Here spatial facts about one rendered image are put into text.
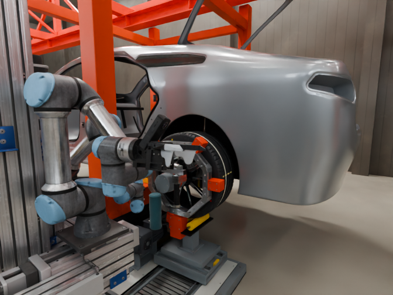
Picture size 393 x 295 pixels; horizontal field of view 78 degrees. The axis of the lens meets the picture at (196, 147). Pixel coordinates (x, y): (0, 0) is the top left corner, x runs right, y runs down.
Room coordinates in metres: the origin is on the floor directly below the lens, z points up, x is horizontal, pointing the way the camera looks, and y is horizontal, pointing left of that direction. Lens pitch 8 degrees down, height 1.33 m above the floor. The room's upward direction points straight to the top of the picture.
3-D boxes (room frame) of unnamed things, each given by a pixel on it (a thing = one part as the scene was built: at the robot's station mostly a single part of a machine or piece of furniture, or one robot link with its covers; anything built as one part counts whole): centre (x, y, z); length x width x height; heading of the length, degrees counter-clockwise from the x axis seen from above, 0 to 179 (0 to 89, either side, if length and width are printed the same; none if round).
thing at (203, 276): (1.87, 0.05, 0.13); 0.50 x 0.36 x 0.10; 57
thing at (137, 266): (1.92, 0.38, 0.26); 0.42 x 0.18 x 0.35; 147
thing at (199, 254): (1.87, 0.05, 0.32); 0.40 x 0.30 x 0.28; 57
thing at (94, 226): (1.00, 0.46, 0.87); 0.15 x 0.15 x 0.10
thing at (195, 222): (1.74, -0.02, 0.51); 0.29 x 0.06 x 0.06; 147
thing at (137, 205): (1.32, 0.34, 0.81); 0.11 x 0.08 x 0.09; 13
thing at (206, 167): (1.72, 0.14, 0.85); 0.54 x 0.07 x 0.54; 57
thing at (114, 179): (0.79, 0.26, 1.11); 0.11 x 0.08 x 0.11; 155
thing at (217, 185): (1.56, -0.13, 0.85); 0.09 x 0.08 x 0.07; 57
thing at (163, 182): (1.66, 0.18, 0.85); 0.21 x 0.14 x 0.14; 147
